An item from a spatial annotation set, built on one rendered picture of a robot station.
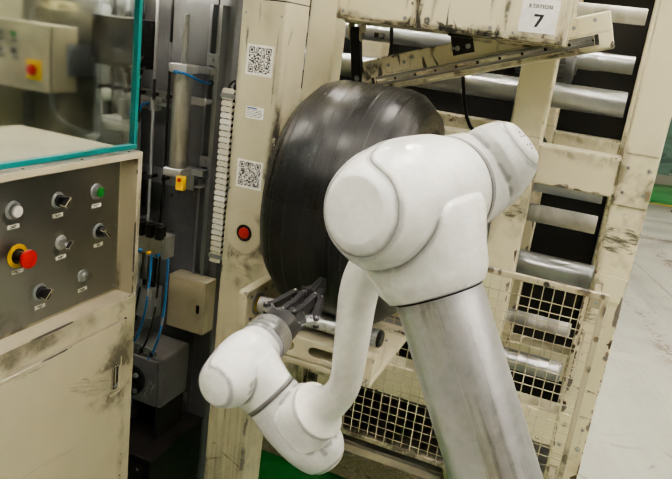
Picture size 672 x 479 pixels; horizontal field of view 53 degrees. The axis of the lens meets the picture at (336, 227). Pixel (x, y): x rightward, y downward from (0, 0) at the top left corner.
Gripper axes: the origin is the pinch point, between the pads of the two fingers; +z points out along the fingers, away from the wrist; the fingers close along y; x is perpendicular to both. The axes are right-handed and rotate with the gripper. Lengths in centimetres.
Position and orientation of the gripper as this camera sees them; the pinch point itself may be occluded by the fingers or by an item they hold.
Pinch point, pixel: (316, 289)
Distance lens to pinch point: 148.3
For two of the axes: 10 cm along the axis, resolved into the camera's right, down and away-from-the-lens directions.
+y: -9.2, -2.1, 3.4
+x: -0.7, 9.2, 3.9
